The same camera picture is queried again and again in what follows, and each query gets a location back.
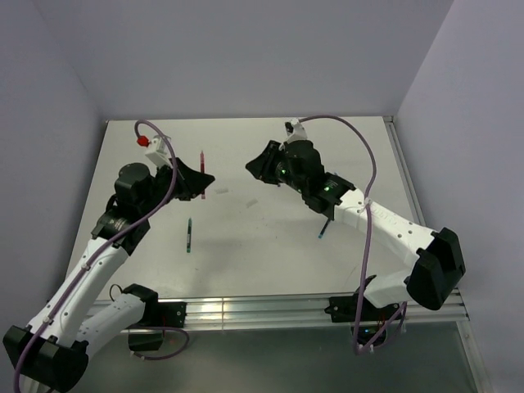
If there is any red pen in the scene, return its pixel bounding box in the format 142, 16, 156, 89
200, 150, 206, 200

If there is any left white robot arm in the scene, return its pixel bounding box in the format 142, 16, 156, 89
2, 159, 215, 392

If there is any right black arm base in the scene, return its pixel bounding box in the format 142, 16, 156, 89
324, 294, 400, 346

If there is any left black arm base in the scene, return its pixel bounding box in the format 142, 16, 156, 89
128, 301, 190, 360

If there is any aluminium rail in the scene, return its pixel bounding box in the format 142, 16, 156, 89
159, 290, 470, 332

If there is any green pen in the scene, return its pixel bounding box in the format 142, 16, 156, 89
186, 217, 192, 254

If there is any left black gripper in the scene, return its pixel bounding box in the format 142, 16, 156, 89
139, 157, 215, 217

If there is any light blue pen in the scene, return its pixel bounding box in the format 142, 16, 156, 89
318, 219, 331, 239

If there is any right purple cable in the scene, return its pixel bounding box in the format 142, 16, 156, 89
298, 115, 409, 356

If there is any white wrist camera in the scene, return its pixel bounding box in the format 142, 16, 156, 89
137, 135, 172, 168
284, 118, 308, 144

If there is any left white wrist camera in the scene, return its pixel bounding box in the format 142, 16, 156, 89
137, 135, 172, 168

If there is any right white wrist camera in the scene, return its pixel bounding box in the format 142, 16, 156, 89
284, 118, 308, 144

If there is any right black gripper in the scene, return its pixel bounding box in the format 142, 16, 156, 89
245, 140, 306, 194

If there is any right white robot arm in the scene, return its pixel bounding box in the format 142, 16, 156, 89
246, 140, 466, 319

